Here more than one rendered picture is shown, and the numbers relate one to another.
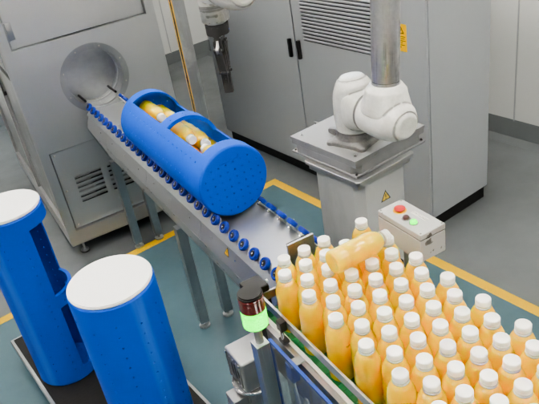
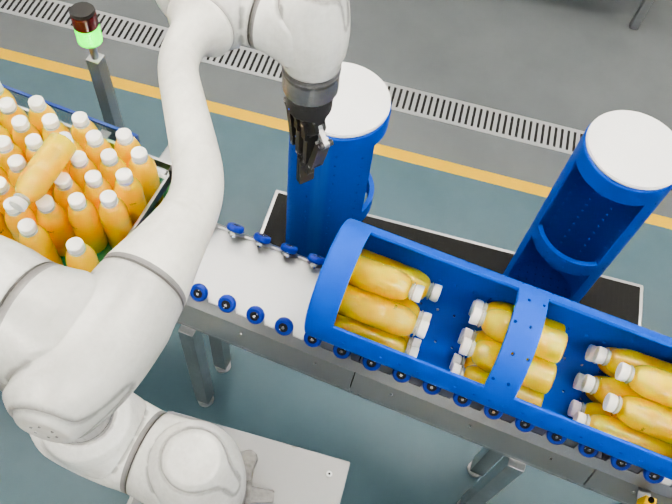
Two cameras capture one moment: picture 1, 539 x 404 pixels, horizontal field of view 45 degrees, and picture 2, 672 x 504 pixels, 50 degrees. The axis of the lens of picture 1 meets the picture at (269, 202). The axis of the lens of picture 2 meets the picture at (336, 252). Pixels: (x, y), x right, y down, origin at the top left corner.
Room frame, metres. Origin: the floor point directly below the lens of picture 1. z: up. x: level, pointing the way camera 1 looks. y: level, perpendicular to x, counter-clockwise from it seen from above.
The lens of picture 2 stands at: (2.65, -0.49, 2.54)
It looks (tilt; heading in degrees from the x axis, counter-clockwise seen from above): 59 degrees down; 130
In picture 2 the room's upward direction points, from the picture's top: 9 degrees clockwise
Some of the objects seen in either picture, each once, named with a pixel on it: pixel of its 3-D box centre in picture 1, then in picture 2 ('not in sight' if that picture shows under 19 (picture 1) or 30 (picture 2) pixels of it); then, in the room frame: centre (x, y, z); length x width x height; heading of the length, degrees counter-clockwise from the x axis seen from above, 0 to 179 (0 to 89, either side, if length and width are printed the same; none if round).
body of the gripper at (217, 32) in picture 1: (218, 36); (308, 109); (2.08, 0.07, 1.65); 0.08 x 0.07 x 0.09; 169
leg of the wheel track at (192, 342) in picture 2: not in sight; (198, 367); (1.83, -0.11, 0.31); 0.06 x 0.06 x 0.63; 26
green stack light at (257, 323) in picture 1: (254, 316); (88, 32); (1.24, 0.08, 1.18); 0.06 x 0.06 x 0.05
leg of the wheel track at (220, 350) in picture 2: not in sight; (217, 331); (1.77, 0.02, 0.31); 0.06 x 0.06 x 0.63; 26
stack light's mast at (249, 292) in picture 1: (254, 317); (88, 34); (1.24, 0.08, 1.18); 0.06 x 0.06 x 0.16
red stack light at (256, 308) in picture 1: (251, 301); (84, 18); (1.24, 0.08, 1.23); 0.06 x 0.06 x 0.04
